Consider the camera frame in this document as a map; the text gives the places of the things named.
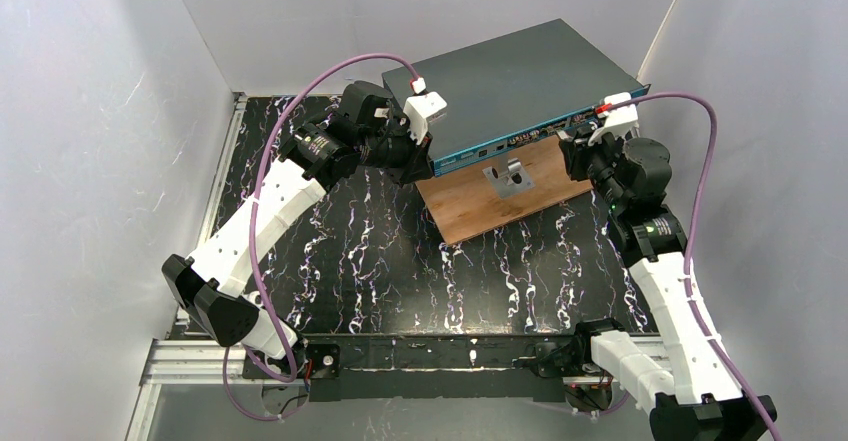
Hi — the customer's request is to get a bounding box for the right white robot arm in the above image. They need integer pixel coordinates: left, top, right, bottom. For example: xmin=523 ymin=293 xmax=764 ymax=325
xmin=558 ymin=132 xmax=777 ymax=440

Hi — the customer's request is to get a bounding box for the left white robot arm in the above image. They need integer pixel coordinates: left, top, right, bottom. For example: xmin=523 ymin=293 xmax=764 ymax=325
xmin=161 ymin=81 xmax=448 ymax=362

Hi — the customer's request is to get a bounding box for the wooden base board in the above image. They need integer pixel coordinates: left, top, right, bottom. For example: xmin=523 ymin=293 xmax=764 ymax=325
xmin=416 ymin=136 xmax=591 ymax=245

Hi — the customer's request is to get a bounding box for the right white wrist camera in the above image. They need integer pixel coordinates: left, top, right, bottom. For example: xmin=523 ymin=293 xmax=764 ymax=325
xmin=587 ymin=92 xmax=639 ymax=146

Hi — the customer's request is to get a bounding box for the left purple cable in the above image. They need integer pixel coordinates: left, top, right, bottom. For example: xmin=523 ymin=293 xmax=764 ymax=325
xmin=221 ymin=52 xmax=422 ymax=424

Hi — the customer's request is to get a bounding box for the purple cable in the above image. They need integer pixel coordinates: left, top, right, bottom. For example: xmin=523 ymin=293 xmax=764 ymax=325
xmin=625 ymin=91 xmax=783 ymax=441
xmin=221 ymin=52 xmax=422 ymax=424

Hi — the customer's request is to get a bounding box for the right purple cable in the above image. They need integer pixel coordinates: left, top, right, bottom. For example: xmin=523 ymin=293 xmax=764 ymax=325
xmin=625 ymin=91 xmax=783 ymax=441

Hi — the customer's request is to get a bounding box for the metal switch stand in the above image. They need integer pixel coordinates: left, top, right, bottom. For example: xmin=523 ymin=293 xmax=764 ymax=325
xmin=482 ymin=155 xmax=535 ymax=199

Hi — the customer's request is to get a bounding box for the grey teal network switch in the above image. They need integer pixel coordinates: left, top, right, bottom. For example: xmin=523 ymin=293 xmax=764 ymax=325
xmin=376 ymin=19 xmax=649 ymax=177

